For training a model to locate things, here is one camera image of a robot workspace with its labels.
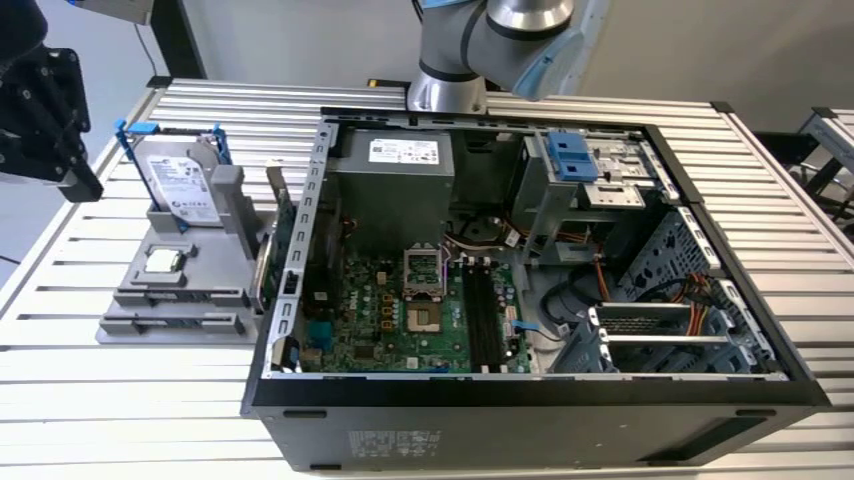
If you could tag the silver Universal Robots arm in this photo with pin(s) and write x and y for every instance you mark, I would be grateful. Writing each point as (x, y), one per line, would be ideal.
(454, 45)

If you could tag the CPU socket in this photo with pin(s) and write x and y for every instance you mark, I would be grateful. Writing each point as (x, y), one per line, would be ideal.
(425, 320)

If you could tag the grey disk bay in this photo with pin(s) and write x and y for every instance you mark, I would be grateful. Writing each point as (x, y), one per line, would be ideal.
(661, 340)

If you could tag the black round fan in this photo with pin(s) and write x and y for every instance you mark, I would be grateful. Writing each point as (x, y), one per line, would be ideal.
(477, 231)

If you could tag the grey parts rack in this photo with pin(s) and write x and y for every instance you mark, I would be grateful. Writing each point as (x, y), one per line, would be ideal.
(201, 260)

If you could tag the black square chipset chip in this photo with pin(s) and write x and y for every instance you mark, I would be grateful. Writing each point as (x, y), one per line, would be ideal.
(364, 352)

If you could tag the grey power supply unit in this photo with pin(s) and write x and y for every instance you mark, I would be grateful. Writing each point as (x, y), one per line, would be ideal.
(394, 200)

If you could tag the blue drive latch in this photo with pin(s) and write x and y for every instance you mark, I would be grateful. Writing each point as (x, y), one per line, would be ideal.
(568, 155)

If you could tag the dark RAM stick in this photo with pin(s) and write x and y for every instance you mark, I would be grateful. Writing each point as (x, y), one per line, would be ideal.
(181, 298)
(181, 323)

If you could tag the green motherboard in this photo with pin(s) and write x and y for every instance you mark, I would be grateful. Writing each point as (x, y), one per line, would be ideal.
(374, 280)

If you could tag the white-clipped RAM slot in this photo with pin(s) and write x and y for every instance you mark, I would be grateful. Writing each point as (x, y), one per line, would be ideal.
(497, 315)
(478, 315)

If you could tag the silver CPU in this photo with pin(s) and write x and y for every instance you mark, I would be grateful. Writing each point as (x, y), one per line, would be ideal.
(163, 260)

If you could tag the black yellow-tipped connector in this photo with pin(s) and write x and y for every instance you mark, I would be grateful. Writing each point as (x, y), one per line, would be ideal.
(390, 83)

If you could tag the black table corner cap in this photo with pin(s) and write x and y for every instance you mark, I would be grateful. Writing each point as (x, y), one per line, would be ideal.
(721, 107)
(159, 81)

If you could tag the thin locking lever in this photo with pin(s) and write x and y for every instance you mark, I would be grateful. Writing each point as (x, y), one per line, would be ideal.
(445, 275)

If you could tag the blue expansion slot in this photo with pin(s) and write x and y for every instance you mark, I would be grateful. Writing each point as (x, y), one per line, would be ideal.
(321, 334)

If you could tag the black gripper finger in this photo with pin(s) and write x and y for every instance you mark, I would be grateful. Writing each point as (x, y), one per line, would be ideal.
(41, 115)

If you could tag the green graphics card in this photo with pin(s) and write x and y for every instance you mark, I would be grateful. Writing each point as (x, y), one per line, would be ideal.
(279, 250)

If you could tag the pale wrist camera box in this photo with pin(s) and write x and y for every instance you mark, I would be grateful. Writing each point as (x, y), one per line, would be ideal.
(121, 10)

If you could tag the silver optical drive cage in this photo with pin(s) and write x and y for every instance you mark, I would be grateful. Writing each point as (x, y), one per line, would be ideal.
(534, 200)

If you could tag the pale blue pull tab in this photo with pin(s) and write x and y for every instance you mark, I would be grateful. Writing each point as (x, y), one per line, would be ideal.
(528, 326)

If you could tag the hard disk in blue carrier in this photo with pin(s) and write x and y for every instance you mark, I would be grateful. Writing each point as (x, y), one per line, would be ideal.
(167, 165)

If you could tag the metal slat side table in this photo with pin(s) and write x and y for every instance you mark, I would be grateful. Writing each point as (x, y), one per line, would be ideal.
(835, 135)

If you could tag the black and grey PC case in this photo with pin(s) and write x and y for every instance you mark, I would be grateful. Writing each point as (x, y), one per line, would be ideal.
(534, 430)

